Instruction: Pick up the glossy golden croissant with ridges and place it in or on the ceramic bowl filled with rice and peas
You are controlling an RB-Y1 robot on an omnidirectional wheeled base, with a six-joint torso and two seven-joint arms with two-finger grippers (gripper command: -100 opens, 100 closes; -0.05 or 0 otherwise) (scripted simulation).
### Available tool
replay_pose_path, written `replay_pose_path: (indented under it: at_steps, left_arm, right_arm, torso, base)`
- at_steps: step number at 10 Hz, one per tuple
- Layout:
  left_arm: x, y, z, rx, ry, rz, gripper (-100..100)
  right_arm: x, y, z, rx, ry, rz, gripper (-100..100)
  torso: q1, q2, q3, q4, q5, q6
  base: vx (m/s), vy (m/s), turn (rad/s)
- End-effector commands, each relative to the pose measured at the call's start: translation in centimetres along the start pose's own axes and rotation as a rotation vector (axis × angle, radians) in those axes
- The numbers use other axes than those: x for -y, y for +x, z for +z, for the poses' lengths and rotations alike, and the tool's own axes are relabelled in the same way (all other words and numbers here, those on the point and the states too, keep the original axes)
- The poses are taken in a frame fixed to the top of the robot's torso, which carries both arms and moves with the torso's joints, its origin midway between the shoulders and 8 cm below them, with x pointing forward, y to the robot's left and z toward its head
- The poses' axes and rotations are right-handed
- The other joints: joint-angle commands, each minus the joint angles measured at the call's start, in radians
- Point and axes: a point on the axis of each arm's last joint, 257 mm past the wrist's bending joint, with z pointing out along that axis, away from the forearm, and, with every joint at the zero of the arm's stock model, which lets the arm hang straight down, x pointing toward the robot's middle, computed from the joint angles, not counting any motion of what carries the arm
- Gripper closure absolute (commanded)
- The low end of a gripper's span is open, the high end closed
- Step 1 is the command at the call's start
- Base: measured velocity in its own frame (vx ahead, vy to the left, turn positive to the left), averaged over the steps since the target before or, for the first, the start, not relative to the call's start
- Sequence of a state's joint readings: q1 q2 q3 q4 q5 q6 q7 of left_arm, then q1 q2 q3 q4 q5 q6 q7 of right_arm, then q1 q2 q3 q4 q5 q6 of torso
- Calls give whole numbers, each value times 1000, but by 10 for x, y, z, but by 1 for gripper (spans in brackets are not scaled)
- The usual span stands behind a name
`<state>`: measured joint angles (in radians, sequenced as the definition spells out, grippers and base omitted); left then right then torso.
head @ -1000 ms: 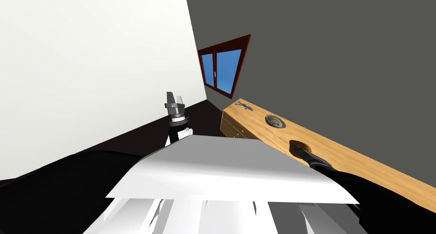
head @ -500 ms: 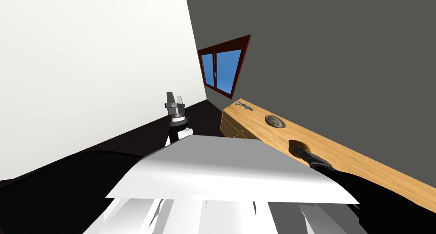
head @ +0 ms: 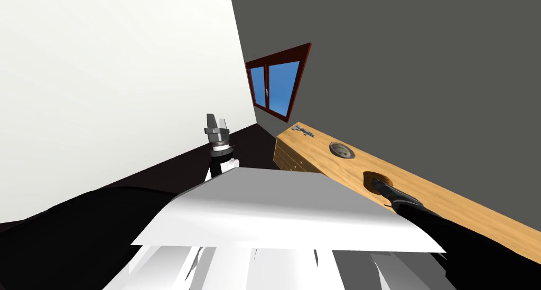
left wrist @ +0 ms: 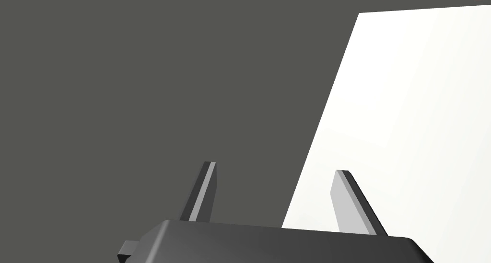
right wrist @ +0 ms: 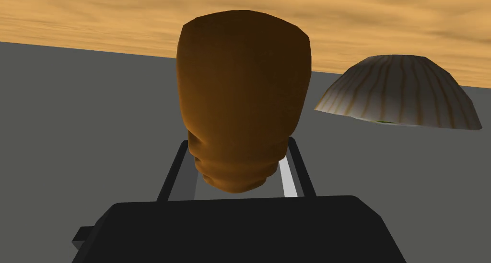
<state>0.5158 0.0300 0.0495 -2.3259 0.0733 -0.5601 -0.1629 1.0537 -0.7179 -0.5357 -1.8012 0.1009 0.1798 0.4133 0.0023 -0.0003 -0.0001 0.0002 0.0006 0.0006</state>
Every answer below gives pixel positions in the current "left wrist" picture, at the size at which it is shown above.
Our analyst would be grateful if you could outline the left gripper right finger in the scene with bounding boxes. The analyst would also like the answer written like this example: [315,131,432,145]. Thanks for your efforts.
[330,170,389,237]

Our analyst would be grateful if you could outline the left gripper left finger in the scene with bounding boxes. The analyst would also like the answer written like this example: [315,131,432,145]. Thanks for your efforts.
[179,161,218,223]

